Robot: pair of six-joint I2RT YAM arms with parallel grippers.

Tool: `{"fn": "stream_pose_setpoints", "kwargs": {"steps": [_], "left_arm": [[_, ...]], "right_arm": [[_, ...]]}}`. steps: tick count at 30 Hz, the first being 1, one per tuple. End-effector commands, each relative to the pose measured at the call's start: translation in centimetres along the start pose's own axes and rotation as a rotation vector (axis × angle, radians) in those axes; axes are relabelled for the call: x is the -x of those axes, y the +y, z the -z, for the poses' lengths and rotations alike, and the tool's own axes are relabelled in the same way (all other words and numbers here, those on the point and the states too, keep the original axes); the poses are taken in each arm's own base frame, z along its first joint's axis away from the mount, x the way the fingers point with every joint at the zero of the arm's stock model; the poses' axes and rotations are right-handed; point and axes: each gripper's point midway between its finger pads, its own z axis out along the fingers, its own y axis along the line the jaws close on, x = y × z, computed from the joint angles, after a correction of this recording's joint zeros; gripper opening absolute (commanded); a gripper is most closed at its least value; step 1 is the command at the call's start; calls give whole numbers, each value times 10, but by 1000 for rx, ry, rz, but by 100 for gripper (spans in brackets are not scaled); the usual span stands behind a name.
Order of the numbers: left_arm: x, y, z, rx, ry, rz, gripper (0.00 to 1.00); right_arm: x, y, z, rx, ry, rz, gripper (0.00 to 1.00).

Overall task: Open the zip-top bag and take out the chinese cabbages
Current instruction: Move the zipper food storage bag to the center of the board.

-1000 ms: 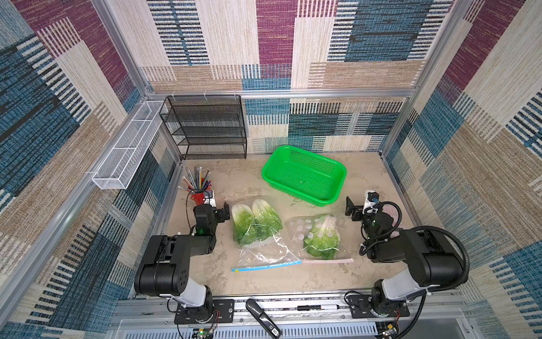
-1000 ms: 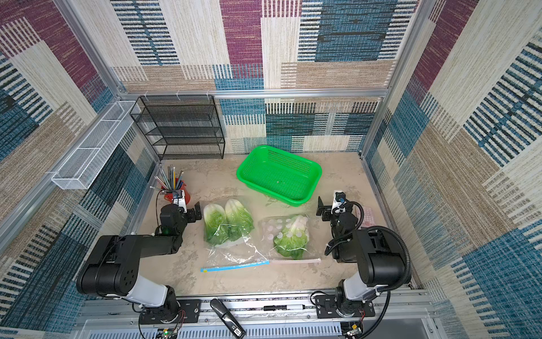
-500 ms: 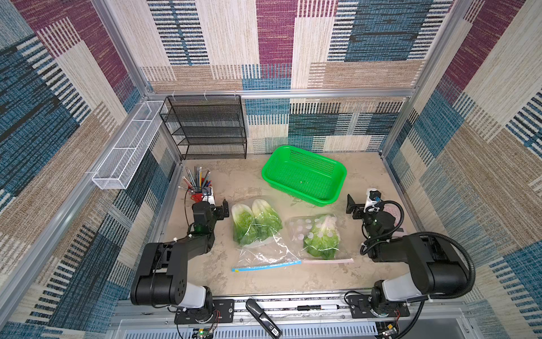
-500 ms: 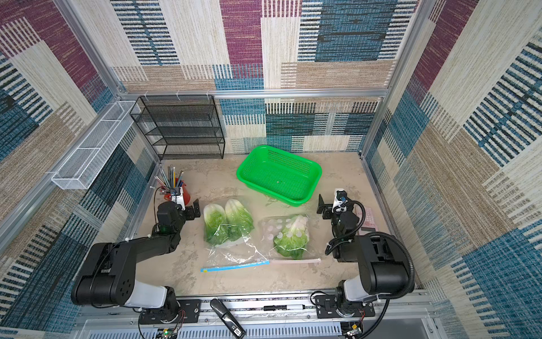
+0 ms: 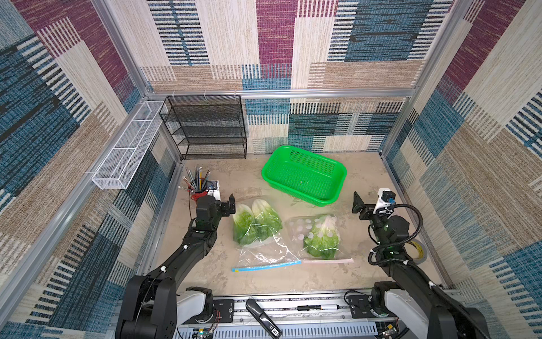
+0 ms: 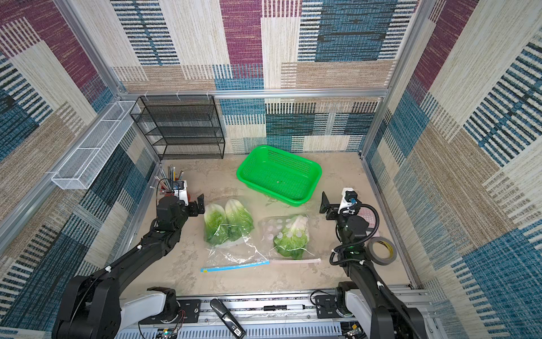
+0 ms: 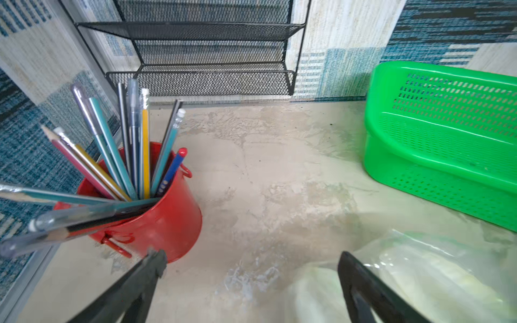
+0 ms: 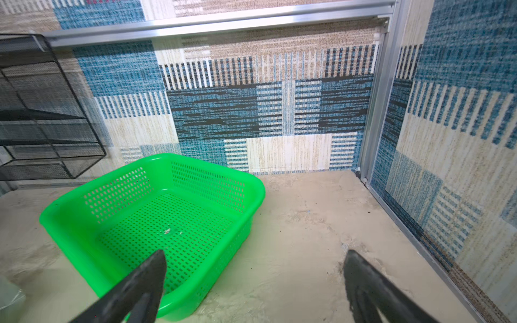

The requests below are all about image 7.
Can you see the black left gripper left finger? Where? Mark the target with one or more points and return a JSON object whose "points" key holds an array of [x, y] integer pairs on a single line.
{"points": [[130, 298]]}

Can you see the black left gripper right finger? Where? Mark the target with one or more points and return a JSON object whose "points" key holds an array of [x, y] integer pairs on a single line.
{"points": [[367, 297]]}

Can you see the clear blue-zip bag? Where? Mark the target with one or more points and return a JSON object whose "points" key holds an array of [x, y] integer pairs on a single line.
{"points": [[441, 279]]}

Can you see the clear gel pen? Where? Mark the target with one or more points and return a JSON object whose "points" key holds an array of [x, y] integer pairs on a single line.
{"points": [[76, 215]]}

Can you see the red metal pencil bucket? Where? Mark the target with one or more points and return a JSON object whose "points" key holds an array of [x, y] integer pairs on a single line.
{"points": [[172, 225]]}

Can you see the blue pen red cap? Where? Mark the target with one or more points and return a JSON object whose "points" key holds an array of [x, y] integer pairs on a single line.
{"points": [[172, 170]]}

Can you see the gold pencil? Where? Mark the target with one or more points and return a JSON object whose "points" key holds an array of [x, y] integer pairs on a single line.
{"points": [[97, 170]]}

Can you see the pink pencil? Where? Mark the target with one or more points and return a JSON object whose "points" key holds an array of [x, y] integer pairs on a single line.
{"points": [[78, 164]]}

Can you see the green plastic perforated basket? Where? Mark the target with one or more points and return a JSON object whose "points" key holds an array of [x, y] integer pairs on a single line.
{"points": [[445, 134]]}

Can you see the teal pencil white eraser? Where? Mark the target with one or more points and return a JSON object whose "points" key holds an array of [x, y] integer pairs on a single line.
{"points": [[166, 148]]}

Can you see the yellow pencil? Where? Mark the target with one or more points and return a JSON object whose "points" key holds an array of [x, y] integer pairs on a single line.
{"points": [[145, 161]]}

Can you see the black wire mesh shelf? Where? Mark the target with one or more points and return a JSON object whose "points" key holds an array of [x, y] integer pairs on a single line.
{"points": [[198, 51]]}

